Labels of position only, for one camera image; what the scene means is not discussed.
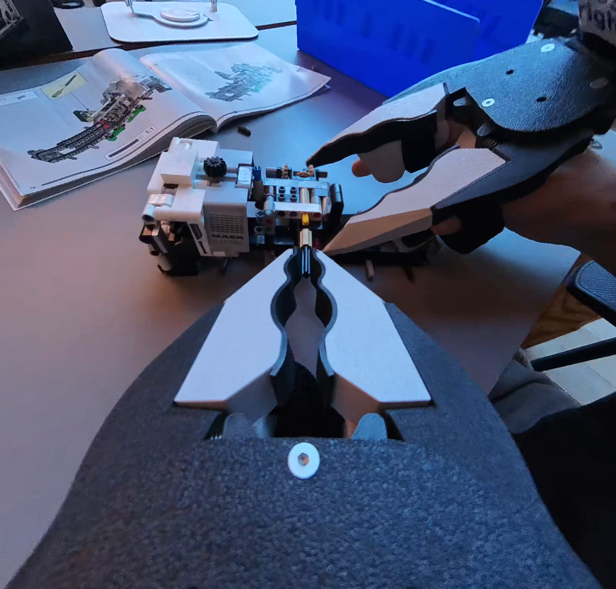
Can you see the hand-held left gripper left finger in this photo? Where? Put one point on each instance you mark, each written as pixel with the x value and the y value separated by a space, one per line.
pixel 226 353

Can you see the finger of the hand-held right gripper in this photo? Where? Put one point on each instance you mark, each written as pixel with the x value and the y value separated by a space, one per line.
pixel 423 204
pixel 385 127

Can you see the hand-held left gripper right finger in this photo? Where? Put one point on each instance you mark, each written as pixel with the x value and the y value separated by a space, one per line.
pixel 375 353

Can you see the black axle with tan connector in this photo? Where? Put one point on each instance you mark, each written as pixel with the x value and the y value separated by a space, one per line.
pixel 306 240

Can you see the lego truck model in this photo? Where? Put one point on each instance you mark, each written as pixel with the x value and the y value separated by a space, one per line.
pixel 216 213

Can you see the person's right forearm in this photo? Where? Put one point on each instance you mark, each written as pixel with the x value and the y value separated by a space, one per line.
pixel 594 208

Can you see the lego set box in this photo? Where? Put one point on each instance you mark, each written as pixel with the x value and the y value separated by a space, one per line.
pixel 24 16

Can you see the person's right hand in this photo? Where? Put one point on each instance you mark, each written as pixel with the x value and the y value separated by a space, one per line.
pixel 378 165

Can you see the blue plastic bin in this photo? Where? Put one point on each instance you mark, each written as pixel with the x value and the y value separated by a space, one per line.
pixel 385 30

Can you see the person's grey trousers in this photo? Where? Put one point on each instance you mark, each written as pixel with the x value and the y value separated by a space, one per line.
pixel 529 396

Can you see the black office chair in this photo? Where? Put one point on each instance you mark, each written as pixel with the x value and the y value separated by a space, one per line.
pixel 594 285

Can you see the person's black shirt torso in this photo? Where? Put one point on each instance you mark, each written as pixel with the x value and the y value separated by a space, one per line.
pixel 577 492

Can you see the open instruction booklet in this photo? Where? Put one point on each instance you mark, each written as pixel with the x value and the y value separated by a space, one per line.
pixel 120 112

